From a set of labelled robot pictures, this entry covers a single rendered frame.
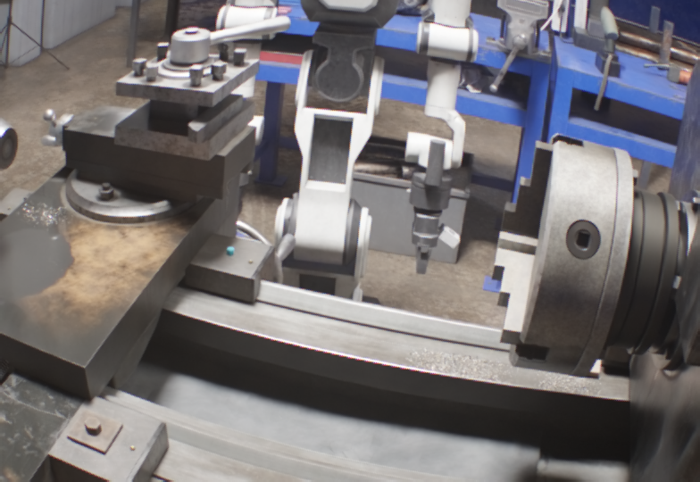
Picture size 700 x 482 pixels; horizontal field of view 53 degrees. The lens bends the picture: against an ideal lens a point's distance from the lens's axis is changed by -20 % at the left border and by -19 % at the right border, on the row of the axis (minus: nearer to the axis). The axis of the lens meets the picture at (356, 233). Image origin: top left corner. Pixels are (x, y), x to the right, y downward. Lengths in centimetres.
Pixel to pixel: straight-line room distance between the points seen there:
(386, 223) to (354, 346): 188
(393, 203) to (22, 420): 222
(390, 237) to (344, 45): 137
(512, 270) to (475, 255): 227
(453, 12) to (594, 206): 104
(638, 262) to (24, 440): 70
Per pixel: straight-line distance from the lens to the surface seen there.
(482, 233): 326
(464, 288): 288
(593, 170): 78
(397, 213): 295
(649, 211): 82
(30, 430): 90
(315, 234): 178
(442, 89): 178
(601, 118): 278
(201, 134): 107
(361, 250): 180
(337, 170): 181
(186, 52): 114
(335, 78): 176
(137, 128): 115
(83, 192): 123
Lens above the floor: 149
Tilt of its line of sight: 29 degrees down
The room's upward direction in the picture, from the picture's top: 6 degrees clockwise
